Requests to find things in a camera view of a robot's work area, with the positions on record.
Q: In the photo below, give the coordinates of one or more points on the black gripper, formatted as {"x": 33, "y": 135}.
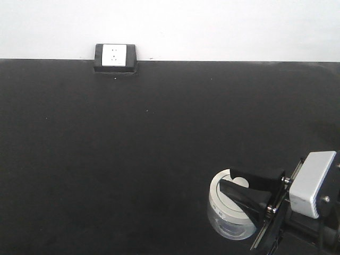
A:
{"x": 321, "y": 233}

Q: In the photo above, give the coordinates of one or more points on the glass jar with cream lid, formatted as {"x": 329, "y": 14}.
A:
{"x": 225, "y": 216}

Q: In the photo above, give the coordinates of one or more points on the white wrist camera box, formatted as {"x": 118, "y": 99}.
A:
{"x": 307, "y": 183}

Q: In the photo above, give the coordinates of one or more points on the white wall socket black box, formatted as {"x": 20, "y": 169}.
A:
{"x": 115, "y": 58}

